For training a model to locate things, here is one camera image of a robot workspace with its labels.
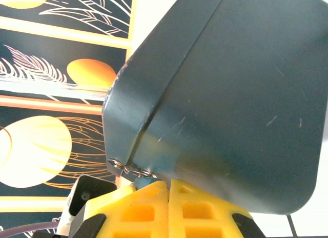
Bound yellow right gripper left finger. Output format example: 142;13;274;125
73;180;170;238

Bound teal panel orange circle leaves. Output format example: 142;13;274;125
0;0;135;41

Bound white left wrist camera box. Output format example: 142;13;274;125
56;174;118;235

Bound teal panel with orange oval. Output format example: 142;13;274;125
0;27;129;105

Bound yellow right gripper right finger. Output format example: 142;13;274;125
168;178;265;238

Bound silver box latch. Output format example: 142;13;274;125
107;159;158;180

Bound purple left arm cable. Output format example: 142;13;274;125
0;221;62;237

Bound teal panel large cream circle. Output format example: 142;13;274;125
0;104;118;199

